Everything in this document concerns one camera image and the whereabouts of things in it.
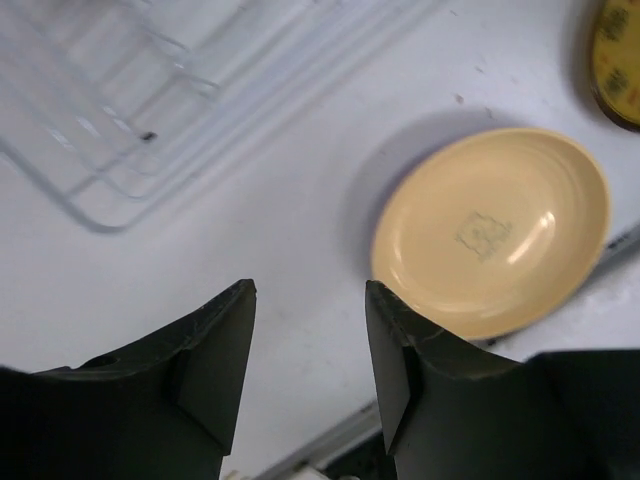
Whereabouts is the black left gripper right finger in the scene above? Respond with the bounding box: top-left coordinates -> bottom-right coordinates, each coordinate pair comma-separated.
365,281 -> 639,479

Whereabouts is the white wire dish rack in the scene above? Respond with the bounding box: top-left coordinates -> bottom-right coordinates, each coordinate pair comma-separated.
1,1 -> 438,233

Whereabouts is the pale yellow plate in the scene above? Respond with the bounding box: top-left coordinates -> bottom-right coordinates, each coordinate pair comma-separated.
370,128 -> 611,340

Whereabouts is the yellow patterned dark plate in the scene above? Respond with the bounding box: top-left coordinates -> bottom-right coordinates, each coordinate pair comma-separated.
589,0 -> 639,132

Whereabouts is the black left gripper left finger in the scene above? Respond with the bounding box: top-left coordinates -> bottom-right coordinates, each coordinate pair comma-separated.
1,279 -> 256,479

